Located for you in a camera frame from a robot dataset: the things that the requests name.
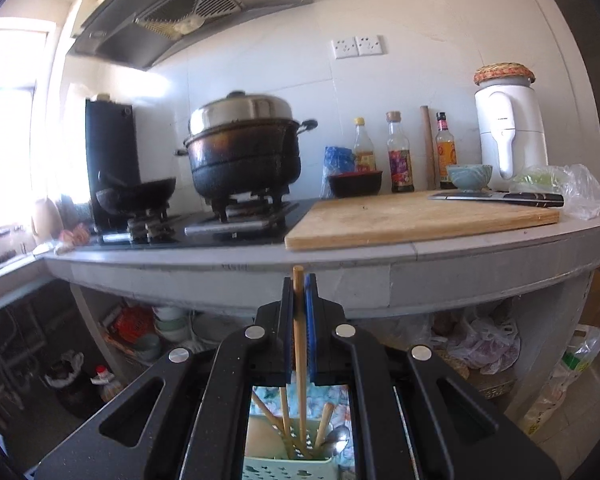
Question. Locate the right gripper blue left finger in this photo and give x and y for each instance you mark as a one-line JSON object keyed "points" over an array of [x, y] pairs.
{"points": [[274, 350]]}

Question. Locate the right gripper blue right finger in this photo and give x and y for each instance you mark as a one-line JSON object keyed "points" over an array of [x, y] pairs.
{"points": [[328, 361]]}

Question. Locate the wooden chopstick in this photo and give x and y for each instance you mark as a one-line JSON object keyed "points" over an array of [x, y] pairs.
{"points": [[326, 416], [285, 419], [277, 424], [300, 350]]}

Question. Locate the floral quilted table cloth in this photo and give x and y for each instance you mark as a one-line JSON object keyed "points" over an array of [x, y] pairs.
{"points": [[263, 441]]}

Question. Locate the white plate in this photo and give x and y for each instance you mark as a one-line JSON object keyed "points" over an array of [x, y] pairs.
{"points": [[211, 329]]}

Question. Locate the steel spoon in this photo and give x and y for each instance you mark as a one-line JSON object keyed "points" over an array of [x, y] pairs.
{"points": [[335, 442]]}

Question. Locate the stack of bowls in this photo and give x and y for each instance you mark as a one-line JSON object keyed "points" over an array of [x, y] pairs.
{"points": [[171, 323]]}

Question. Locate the gas stove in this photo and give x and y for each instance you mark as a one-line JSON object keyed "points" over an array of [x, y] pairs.
{"points": [[202, 229]]}

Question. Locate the wooden cutting board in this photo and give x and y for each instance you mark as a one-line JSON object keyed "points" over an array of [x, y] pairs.
{"points": [[403, 218]]}

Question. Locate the green star-cut utensil caddy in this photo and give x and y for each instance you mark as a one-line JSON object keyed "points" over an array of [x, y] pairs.
{"points": [[255, 468]]}

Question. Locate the red snack package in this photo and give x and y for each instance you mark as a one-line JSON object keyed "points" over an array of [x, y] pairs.
{"points": [[133, 323]]}

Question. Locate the plastic bag under counter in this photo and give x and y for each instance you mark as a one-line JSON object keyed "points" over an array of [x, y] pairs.
{"points": [[484, 345]]}

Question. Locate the red cap bottle on floor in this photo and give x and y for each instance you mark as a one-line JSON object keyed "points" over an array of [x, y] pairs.
{"points": [[107, 383]]}

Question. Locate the black red bowl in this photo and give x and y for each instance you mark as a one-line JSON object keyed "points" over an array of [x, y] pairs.
{"points": [[355, 184]]}

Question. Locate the blue plastic bag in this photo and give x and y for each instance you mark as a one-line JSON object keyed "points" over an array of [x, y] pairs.
{"points": [[336, 161]]}

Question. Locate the black wok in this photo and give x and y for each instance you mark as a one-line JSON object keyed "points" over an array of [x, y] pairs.
{"points": [[118, 197]]}

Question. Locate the large black cooking pot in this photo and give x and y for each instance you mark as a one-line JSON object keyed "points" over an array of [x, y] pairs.
{"points": [[243, 143]]}

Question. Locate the yellow cap oil bottle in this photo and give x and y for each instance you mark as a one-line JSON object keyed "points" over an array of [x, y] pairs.
{"points": [[363, 149]]}

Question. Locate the dark sauce bottle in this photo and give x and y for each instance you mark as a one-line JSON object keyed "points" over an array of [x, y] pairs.
{"points": [[399, 153]]}

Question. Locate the wooden rolling pin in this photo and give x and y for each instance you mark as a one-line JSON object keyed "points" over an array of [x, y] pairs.
{"points": [[429, 148]]}

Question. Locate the light blue ceramic bowl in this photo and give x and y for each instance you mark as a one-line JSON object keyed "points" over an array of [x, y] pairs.
{"points": [[470, 177]]}

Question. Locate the red label sauce bottle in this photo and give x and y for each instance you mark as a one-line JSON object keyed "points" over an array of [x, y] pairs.
{"points": [[446, 151]]}

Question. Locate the black splash guard panel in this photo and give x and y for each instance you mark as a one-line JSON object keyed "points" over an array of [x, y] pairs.
{"points": [[110, 146]]}

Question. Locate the white rice sack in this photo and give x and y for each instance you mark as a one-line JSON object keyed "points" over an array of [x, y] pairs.
{"points": [[580, 353]]}

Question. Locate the white air fryer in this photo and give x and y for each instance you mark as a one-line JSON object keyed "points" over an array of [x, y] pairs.
{"points": [[511, 128]]}

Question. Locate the clear bag with vegetables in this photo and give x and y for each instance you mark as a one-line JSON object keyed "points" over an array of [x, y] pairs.
{"points": [[575, 183]]}

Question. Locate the woven straw lid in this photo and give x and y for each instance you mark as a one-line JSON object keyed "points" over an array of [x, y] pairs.
{"points": [[503, 70]]}

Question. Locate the range hood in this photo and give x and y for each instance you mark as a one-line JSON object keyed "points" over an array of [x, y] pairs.
{"points": [[142, 33]]}

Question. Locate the kitchen knife black handle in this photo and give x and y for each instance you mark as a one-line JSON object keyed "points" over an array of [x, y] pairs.
{"points": [[540, 200]]}

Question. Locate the wall socket plate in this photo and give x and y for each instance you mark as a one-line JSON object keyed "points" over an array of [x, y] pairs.
{"points": [[352, 47]]}

